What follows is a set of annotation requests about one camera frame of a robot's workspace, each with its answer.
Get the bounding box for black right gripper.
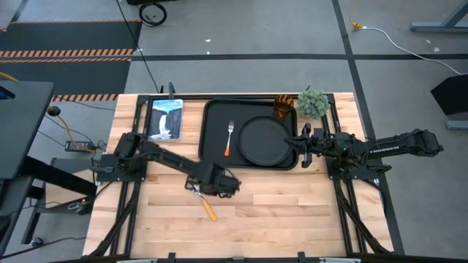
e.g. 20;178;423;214
284;123;333;169

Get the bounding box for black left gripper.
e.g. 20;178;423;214
186;164;242;199

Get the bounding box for spoon with yellow handle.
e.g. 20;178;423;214
192;185;219;223

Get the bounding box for black round plate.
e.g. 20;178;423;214
237;115;295;167

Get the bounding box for amber faceted cup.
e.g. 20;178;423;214
273;94;295;122

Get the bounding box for fork with orange handle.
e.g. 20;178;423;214
223;120;235;158

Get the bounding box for black rectangular tray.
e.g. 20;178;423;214
198;97;300;172

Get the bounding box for green artificial plant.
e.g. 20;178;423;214
296;89;331;121

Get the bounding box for waterfall picture book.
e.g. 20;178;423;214
146;99;184;142

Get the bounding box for black power adapter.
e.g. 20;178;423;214
64;140;97;153

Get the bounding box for black desk stand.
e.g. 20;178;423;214
20;156;99;246

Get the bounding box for black angled panel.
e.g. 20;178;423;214
430;74;468;116

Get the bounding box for black hazard striped floor mat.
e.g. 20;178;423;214
0;19;143;103

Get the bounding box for grey table leg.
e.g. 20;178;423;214
409;0;468;34

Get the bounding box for black desk top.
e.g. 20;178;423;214
0;80;56;180

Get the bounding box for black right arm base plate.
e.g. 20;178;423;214
326;156;382;182

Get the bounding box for black aluminium rig frame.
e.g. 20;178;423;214
83;91;395;263

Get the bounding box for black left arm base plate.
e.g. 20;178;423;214
95;153;148;183

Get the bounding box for yellow cable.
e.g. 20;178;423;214
53;112;97;153

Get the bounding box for white floor cable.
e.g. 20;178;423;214
350;0;468;77

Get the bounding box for long black floor cable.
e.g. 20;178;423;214
116;0;162;94

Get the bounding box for coiled black cable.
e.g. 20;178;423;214
138;2;168;28

